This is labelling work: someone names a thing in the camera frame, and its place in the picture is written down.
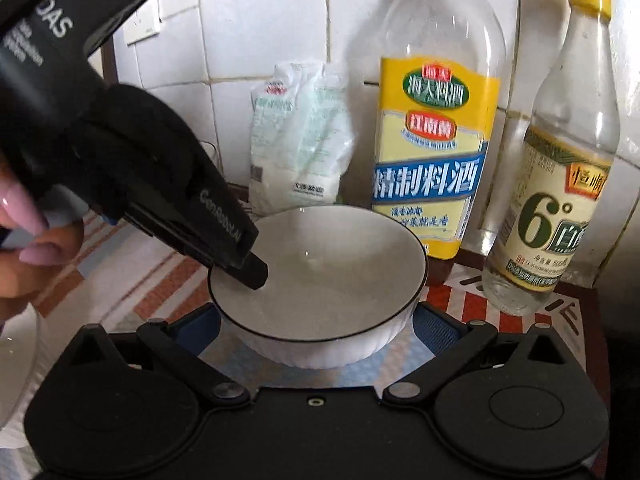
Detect white vinegar bottle yellow cap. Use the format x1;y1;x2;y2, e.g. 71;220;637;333
482;0;620;316

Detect white cutting board dark rim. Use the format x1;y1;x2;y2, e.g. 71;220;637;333
101;37;118;84

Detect left hand pink nails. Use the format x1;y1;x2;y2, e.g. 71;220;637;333
1;157;85;323

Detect white salt bag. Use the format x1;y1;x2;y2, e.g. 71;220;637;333
248;62;357;217

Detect striped patchwork table cloth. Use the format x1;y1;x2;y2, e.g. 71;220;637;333
0;209;591;451

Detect white ribbed bowl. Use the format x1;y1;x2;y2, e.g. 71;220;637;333
1;306;54;448
208;205;427;370

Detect white wall socket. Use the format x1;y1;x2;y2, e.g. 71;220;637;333
122;0;163;46

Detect cooking wine bottle yellow label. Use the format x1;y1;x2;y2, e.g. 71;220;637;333
372;0;506;260

